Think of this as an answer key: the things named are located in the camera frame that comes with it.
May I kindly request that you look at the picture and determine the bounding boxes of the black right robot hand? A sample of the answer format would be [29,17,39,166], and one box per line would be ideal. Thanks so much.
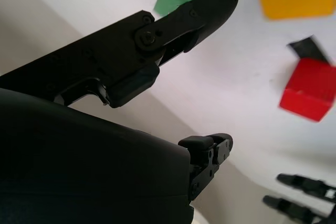
[0,0,239,224]

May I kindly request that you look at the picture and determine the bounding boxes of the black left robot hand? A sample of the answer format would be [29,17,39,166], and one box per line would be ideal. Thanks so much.
[263,173,336,224]

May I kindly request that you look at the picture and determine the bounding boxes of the red cube block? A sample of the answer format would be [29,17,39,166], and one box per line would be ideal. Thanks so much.
[279,58,336,123]

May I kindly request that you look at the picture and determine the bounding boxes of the black tape strip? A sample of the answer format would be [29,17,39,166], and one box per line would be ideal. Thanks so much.
[286,34,336,67]

